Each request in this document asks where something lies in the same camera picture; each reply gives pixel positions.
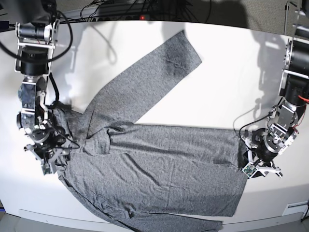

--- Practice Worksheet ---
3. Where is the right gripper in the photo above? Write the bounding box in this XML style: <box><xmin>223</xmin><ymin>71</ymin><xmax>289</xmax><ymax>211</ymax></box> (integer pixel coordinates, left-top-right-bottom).
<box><xmin>24</xmin><ymin>130</ymin><xmax>71</xmax><ymax>167</ymax></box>

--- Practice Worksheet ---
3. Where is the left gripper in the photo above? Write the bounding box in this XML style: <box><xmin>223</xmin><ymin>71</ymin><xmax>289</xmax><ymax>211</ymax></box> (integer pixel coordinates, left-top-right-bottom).
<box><xmin>243</xmin><ymin>135</ymin><xmax>283</xmax><ymax>178</ymax></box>

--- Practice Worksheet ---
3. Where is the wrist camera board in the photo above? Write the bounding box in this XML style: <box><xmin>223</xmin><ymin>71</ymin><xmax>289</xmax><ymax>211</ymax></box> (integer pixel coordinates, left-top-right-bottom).
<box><xmin>42</xmin><ymin>163</ymin><xmax>56</xmax><ymax>175</ymax></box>
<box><xmin>242</xmin><ymin>162</ymin><xmax>258</xmax><ymax>178</ymax></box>

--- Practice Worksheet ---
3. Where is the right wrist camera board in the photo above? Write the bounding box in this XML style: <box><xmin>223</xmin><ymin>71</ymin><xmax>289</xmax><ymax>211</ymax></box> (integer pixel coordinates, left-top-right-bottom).
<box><xmin>42</xmin><ymin>163</ymin><xmax>56</xmax><ymax>175</ymax></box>

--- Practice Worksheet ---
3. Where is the thin metal stand rod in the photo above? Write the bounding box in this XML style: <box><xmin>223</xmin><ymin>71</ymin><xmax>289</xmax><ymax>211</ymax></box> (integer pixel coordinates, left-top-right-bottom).
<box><xmin>283</xmin><ymin>0</ymin><xmax>301</xmax><ymax>37</ymax></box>

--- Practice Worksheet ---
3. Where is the black power strip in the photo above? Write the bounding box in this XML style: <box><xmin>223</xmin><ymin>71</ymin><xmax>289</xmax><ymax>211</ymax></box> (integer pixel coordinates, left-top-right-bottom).
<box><xmin>67</xmin><ymin>13</ymin><xmax>184</xmax><ymax>22</ymax></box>

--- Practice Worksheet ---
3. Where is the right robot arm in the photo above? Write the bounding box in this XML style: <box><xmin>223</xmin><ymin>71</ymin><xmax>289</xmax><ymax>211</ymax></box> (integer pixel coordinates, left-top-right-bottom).
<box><xmin>15</xmin><ymin>0</ymin><xmax>71</xmax><ymax>174</ymax></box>

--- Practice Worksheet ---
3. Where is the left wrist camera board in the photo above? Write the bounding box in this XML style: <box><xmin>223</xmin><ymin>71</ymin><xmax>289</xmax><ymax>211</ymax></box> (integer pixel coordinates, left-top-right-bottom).
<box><xmin>242</xmin><ymin>162</ymin><xmax>258</xmax><ymax>178</ymax></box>

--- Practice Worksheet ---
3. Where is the grey long-sleeve T-shirt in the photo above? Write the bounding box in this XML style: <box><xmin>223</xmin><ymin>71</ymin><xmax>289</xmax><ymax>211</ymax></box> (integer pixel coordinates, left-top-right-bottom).
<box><xmin>54</xmin><ymin>32</ymin><xmax>247</xmax><ymax>232</ymax></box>

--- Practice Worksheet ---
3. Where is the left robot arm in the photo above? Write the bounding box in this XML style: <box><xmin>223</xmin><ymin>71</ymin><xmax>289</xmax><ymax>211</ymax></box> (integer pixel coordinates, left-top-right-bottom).
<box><xmin>239</xmin><ymin>38</ymin><xmax>309</xmax><ymax>178</ymax></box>

